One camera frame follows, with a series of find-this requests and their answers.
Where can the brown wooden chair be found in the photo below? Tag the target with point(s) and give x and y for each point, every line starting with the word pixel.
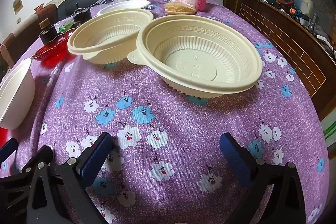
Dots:
pixel 23 27

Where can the pile of assorted tools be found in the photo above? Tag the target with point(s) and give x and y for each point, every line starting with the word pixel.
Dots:
pixel 294 7

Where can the large cream plastic bowl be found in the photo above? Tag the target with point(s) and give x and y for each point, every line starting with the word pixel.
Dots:
pixel 199 61

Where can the small wall calendar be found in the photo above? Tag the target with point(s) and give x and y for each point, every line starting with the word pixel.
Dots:
pixel 17 5

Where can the clear plastic container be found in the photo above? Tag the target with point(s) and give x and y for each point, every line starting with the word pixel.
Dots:
pixel 106 0

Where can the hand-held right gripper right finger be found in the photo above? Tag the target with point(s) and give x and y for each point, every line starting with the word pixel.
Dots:
pixel 233 158

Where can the green white box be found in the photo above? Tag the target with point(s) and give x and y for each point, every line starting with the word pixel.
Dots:
pixel 330 132

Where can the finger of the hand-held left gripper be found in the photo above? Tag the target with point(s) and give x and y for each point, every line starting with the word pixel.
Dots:
pixel 43 154
pixel 8 148

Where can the green packet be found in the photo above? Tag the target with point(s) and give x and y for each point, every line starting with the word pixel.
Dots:
pixel 65 27

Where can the wooden panelled counter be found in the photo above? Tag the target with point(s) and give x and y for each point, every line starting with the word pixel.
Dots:
pixel 288 37

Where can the dark small jars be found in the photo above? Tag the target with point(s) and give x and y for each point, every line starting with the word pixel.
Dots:
pixel 48 32

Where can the white paper bowl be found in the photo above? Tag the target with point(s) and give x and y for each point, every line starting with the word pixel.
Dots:
pixel 15 92

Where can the white foam plate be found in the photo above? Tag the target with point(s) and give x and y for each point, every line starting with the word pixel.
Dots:
pixel 126 5

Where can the red object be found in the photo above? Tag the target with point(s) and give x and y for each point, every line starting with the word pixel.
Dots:
pixel 3 137

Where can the tan shallow bowl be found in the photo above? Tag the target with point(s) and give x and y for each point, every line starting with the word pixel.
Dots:
pixel 178 11

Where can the red glass dish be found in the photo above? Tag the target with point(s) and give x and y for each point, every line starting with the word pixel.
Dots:
pixel 52 48

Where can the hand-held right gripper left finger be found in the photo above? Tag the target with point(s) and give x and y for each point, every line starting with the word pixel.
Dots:
pixel 97 153

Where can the purple floral tablecloth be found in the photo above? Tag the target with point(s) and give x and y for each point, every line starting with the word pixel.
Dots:
pixel 168 113

